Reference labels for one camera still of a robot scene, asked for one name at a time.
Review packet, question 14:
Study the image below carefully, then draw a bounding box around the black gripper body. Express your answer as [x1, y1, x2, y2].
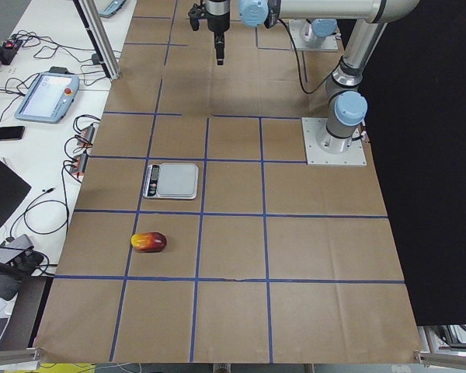
[188, 0, 230, 32]

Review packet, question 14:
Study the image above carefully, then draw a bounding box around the red yellow mango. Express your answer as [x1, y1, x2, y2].
[130, 232, 167, 253]

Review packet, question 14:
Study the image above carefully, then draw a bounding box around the black power adapter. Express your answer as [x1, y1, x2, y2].
[91, 54, 101, 65]

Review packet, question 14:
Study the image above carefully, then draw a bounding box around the silver digital kitchen scale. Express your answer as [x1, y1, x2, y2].
[142, 163, 199, 200]

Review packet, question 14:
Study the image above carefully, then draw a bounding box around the grey usb hub far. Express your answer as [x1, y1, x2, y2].
[78, 124, 96, 148]

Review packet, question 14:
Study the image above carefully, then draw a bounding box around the grey usb hub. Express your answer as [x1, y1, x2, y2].
[78, 124, 96, 148]
[70, 152, 89, 179]

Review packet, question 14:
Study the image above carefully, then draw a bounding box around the blue teach pendant tablet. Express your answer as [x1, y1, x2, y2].
[14, 72, 79, 124]

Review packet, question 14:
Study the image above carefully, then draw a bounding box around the grey usb hub near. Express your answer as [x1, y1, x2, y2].
[70, 152, 89, 179]

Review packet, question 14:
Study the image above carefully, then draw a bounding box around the black smartphone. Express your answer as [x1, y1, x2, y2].
[0, 126, 25, 141]

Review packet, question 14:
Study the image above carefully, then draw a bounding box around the brown paper table cover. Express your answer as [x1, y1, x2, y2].
[35, 1, 420, 363]

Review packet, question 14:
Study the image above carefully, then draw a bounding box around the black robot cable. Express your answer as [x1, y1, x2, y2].
[271, 15, 337, 95]

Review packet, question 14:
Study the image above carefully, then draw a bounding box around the aluminium frame post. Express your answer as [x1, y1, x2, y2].
[73, 0, 121, 81]

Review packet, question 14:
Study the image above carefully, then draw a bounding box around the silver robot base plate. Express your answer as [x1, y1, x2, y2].
[301, 117, 367, 167]

